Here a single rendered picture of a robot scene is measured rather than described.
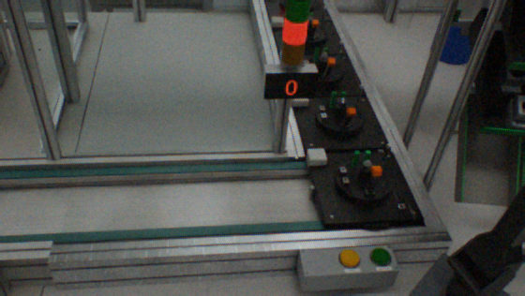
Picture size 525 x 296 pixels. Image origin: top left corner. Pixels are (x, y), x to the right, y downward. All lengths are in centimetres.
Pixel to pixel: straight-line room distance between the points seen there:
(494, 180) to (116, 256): 89
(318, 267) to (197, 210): 34
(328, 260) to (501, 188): 47
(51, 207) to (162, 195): 26
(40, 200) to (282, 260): 60
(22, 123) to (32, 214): 44
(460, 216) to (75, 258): 97
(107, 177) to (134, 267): 28
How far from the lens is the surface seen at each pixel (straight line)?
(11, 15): 117
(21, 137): 164
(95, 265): 115
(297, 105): 150
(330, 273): 111
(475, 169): 132
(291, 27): 109
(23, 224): 130
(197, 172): 131
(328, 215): 120
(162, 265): 114
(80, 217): 128
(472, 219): 147
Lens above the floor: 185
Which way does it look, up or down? 41 degrees down
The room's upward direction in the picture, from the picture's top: 5 degrees clockwise
